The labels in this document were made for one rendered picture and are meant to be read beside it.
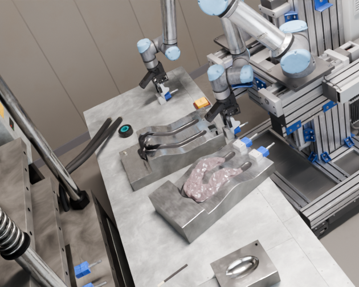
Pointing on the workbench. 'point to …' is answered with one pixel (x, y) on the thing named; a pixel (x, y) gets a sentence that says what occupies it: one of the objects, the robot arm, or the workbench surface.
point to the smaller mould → (246, 267)
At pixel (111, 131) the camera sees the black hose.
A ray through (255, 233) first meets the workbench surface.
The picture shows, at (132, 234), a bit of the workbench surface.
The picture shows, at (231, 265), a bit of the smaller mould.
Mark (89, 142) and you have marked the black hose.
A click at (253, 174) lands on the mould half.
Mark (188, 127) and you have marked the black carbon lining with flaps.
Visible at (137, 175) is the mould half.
